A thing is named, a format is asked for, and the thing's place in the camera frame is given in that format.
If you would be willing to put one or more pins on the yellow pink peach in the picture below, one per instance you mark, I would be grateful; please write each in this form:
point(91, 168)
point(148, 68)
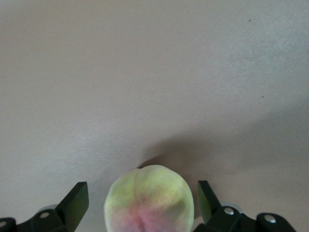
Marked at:
point(149, 198)

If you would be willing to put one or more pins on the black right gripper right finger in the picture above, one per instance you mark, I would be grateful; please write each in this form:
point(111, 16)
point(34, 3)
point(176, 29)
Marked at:
point(212, 212)

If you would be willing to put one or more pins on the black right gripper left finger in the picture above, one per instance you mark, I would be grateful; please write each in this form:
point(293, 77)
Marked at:
point(70, 207)

